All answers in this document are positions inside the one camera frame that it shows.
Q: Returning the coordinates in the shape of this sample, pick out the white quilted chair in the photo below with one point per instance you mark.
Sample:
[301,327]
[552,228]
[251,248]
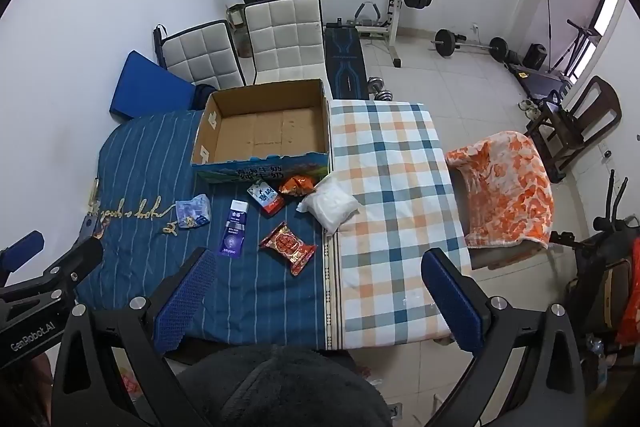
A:
[202,54]
[285,37]

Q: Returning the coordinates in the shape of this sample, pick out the dark wooden chair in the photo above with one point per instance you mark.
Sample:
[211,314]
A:
[592,117]

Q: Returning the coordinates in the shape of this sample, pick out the orange snack packet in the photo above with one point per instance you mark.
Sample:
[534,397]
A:
[297,186]

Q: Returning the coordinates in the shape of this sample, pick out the dark fleece clothing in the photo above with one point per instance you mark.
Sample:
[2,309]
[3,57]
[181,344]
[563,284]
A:
[280,392]

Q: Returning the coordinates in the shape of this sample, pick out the blue foam mat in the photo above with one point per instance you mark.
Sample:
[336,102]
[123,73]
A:
[150,89]

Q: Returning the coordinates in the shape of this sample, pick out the red snack packet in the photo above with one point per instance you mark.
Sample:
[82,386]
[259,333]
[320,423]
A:
[287,247]

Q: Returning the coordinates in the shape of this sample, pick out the treadmill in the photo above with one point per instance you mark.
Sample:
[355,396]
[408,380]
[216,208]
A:
[540,79]

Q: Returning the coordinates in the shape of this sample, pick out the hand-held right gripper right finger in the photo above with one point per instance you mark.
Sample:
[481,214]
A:
[450,302]

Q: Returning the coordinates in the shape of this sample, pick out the grey sit-up frame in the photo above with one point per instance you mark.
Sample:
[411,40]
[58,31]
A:
[371,14]

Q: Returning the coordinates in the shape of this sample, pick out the black exercise bike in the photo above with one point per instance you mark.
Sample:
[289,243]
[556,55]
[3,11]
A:
[600,267]

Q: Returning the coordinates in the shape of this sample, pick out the black blue weight bench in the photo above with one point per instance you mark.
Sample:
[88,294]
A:
[345,67]

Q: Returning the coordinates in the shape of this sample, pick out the purple and white tube box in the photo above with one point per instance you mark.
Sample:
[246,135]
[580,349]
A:
[234,232]

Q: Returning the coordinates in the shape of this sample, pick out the window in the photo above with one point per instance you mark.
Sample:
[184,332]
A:
[607,22]

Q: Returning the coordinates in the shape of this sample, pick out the light blue tissue packet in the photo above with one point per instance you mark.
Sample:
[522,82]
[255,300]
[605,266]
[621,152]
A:
[192,211]

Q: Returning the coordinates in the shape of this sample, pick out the white and red carton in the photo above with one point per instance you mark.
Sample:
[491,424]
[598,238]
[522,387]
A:
[265,198]

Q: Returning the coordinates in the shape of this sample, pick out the pair of shoes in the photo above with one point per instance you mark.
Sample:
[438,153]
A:
[529,106]

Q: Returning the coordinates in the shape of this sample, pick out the black speaker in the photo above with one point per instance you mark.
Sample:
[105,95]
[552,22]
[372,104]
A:
[535,57]

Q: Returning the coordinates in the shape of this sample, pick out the short barbell with black plates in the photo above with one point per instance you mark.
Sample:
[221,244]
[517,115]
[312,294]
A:
[467,46]

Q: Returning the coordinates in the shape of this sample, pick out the white cotton-filled plastic bag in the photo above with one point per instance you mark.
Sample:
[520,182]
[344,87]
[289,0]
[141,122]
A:
[330,207]

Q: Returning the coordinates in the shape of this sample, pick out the cardboard box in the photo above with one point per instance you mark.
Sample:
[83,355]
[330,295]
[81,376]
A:
[260,127]

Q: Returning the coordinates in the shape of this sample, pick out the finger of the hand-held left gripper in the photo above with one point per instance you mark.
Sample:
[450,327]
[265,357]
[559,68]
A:
[75,264]
[22,246]

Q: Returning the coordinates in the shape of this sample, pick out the red plastic bag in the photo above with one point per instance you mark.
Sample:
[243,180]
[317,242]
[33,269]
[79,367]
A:
[631,297]

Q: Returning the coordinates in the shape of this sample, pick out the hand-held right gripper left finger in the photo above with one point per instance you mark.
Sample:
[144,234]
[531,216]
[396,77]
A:
[185,302]

